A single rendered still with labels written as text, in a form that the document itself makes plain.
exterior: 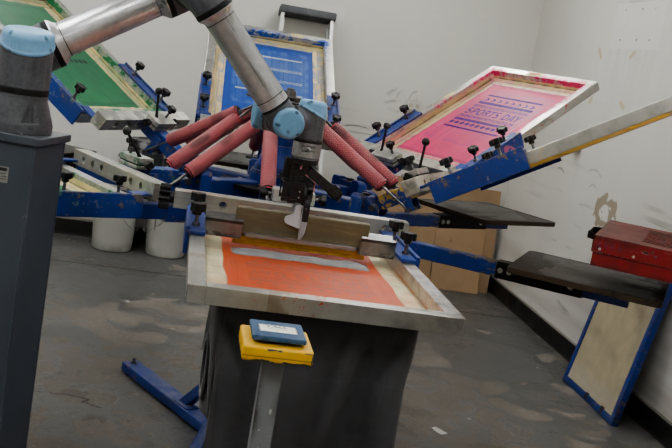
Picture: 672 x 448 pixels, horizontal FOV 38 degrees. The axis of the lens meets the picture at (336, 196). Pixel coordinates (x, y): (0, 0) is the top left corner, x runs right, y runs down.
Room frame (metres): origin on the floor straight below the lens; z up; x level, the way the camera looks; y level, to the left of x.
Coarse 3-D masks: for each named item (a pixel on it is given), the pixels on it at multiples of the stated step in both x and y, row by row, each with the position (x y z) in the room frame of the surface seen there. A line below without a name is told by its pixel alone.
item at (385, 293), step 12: (300, 252) 2.53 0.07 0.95; (312, 264) 2.41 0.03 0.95; (372, 264) 2.53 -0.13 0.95; (372, 276) 2.38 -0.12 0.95; (372, 288) 2.25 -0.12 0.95; (384, 288) 2.27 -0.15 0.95; (360, 300) 2.12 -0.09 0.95; (372, 300) 2.14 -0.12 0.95; (384, 300) 2.15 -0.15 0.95; (396, 300) 2.17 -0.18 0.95
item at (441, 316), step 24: (192, 240) 2.29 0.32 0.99; (192, 264) 2.04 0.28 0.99; (408, 264) 2.44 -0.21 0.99; (192, 288) 1.88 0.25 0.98; (216, 288) 1.88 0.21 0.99; (240, 288) 1.91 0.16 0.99; (432, 288) 2.21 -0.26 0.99; (288, 312) 1.91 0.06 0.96; (312, 312) 1.92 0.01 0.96; (336, 312) 1.92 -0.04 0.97; (360, 312) 1.93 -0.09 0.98; (384, 312) 1.94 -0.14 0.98; (408, 312) 1.95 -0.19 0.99; (432, 312) 1.98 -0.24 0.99; (456, 312) 2.01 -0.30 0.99
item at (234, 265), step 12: (228, 240) 2.53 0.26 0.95; (228, 252) 2.38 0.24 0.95; (288, 252) 2.50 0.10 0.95; (228, 264) 2.25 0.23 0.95; (240, 264) 2.27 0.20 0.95; (288, 264) 2.36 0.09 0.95; (300, 264) 2.38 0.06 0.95; (228, 276) 2.13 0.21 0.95; (240, 276) 2.15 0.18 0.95; (264, 288) 2.08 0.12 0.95; (276, 288) 2.10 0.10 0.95; (288, 288) 2.11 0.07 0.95
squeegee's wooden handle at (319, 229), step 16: (240, 208) 2.47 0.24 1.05; (256, 208) 2.49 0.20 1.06; (256, 224) 2.48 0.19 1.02; (272, 224) 2.49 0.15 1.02; (320, 224) 2.51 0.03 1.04; (336, 224) 2.52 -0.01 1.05; (352, 224) 2.52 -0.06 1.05; (368, 224) 2.54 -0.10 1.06; (320, 240) 2.51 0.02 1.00; (336, 240) 2.52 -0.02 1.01; (352, 240) 2.52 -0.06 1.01
